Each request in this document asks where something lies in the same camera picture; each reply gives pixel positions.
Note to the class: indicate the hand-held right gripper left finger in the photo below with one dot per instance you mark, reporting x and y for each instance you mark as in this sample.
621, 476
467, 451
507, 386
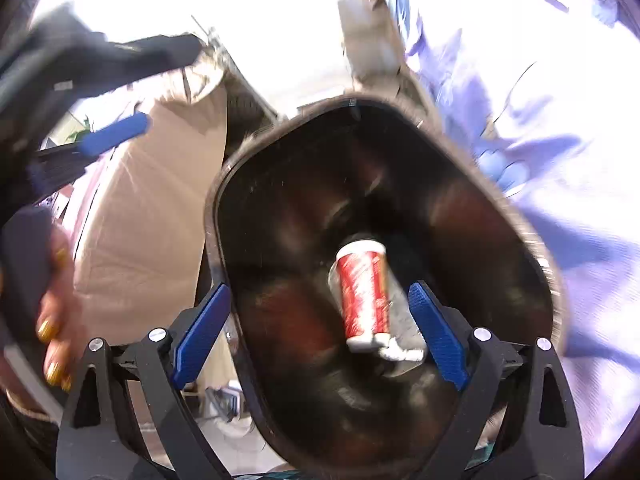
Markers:
200, 332

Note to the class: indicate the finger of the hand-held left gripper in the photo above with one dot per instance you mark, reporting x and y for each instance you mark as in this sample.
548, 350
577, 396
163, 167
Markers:
117, 132
150, 52

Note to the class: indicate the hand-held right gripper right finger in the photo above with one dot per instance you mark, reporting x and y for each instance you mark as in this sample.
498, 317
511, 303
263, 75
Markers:
440, 337

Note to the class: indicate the red and white paper cup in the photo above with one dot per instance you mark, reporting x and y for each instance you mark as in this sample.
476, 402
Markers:
362, 290

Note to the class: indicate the black trash bin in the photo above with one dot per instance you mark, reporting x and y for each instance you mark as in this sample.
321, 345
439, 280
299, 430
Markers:
300, 210

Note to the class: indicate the person's left hand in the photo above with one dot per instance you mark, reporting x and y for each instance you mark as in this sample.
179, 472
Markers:
62, 310

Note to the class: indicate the white crumpled paper scrap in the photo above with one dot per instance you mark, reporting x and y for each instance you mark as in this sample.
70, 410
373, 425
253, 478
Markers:
406, 352

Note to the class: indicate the beige cushion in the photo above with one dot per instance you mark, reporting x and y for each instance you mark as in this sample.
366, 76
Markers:
150, 210

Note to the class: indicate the purple floral bedsheet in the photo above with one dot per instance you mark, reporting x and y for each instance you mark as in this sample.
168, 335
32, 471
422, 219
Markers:
550, 160

